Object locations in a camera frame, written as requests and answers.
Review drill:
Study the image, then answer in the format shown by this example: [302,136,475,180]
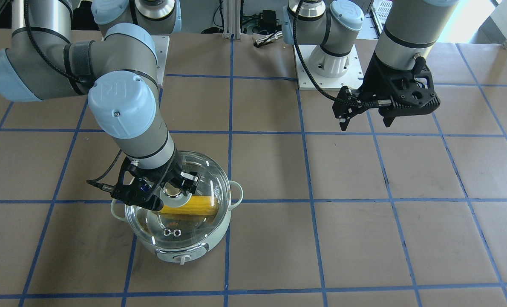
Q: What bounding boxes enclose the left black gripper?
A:
[332,54,441,131]

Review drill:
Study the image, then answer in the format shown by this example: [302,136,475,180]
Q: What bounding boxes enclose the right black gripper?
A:
[111,156,202,211]

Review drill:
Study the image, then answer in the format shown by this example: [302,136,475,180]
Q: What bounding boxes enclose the yellow corn cob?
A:
[158,196,220,216]

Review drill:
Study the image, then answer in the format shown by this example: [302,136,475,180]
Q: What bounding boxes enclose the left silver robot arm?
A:
[282,0,458,131]

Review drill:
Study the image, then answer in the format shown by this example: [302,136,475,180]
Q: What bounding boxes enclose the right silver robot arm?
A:
[0,0,201,211]

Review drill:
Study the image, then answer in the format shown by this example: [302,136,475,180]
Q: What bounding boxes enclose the pale green cooking pot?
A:
[110,150,244,265]

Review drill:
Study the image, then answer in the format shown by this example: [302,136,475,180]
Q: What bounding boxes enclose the white plastic basket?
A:
[371,0,392,24]

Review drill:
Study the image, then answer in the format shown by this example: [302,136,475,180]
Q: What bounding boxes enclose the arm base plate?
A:
[300,45,364,91]
[151,35,170,89]

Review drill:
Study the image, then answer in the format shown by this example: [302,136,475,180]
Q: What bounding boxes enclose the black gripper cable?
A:
[86,149,124,192]

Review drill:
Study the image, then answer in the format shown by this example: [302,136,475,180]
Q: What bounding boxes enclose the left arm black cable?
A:
[293,0,390,108]

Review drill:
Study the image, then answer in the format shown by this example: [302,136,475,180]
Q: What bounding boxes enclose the aluminium frame post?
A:
[222,0,242,41]

